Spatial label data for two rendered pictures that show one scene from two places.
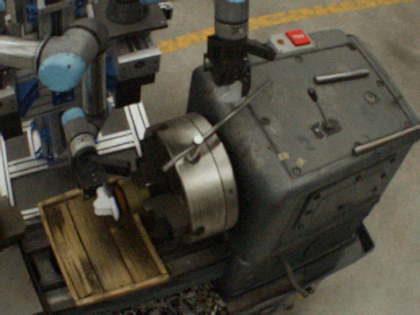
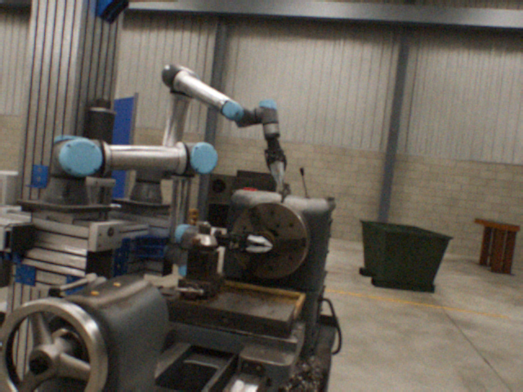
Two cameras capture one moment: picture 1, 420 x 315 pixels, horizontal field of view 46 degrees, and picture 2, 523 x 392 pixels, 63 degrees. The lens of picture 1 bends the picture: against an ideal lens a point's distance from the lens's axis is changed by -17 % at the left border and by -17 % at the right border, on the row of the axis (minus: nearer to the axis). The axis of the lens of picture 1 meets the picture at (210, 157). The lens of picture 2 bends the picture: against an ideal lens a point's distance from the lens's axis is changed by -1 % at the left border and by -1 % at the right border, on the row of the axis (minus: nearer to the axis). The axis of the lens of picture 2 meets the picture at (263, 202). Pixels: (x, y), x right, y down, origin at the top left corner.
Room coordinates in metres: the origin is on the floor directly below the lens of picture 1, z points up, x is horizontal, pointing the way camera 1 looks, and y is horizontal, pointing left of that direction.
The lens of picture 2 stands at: (-0.50, 1.30, 1.32)
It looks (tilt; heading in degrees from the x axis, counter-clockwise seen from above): 3 degrees down; 318
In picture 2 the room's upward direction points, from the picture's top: 7 degrees clockwise
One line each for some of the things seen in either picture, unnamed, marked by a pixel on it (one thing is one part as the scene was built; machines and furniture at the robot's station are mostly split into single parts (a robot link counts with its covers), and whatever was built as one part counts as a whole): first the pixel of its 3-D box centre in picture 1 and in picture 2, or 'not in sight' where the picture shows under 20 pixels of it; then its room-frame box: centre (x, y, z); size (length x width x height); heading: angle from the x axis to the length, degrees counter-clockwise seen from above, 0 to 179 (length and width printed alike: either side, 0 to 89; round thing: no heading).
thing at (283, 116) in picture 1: (308, 134); (283, 233); (1.04, -0.26, 1.06); 0.59 x 0.48 x 0.39; 125
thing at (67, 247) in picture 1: (98, 242); (250, 300); (0.64, 0.27, 0.89); 0.36 x 0.30 x 0.04; 35
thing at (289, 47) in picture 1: (290, 46); not in sight; (1.22, -0.17, 1.23); 0.13 x 0.08 x 0.05; 125
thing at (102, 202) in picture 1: (104, 203); (259, 241); (0.67, 0.24, 1.10); 0.09 x 0.06 x 0.03; 35
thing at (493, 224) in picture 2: not in sight; (492, 244); (2.98, -8.73, 0.50); 1.61 x 0.44 x 1.00; 128
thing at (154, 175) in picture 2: not in sight; (150, 165); (1.33, 0.35, 1.33); 0.13 x 0.12 x 0.14; 116
